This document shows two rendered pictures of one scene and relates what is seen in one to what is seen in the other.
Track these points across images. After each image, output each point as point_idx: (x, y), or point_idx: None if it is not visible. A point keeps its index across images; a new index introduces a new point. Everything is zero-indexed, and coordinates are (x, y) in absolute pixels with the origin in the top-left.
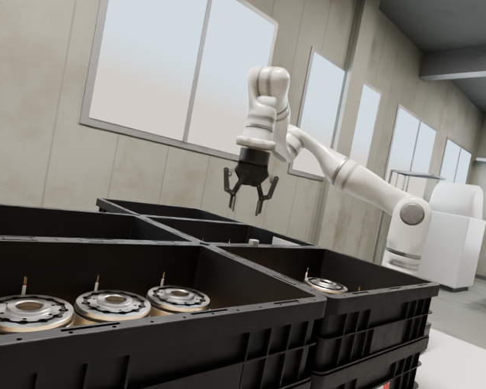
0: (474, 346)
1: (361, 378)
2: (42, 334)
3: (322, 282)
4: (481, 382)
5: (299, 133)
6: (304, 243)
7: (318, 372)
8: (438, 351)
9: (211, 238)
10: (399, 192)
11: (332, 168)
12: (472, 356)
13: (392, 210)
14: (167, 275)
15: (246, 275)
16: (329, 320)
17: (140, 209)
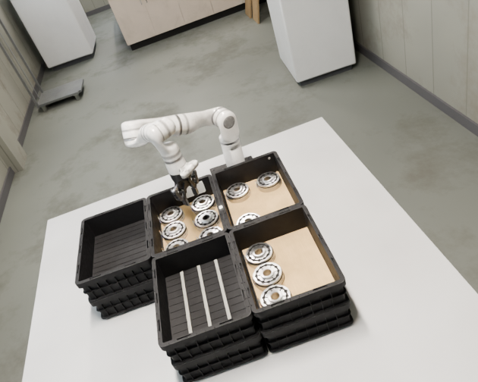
0: (255, 142)
1: None
2: (338, 270)
3: (234, 189)
4: (284, 162)
5: (141, 123)
6: (199, 180)
7: None
8: None
9: (155, 225)
10: (209, 111)
11: (177, 129)
12: (264, 150)
13: (210, 123)
14: (240, 253)
15: (267, 223)
16: None
17: (83, 261)
